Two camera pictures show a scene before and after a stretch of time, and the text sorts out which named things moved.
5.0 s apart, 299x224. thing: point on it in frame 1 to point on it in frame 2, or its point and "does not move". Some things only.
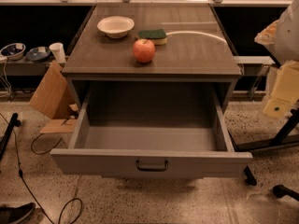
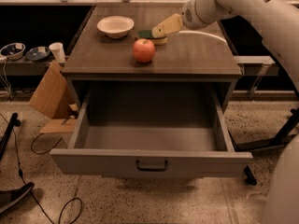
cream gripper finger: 285,92 to 199,11
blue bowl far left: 13,50 does not move
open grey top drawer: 151,130 does not move
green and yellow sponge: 158,36 does not move
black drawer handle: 151,169 does not move
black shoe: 15,215 to 8,198
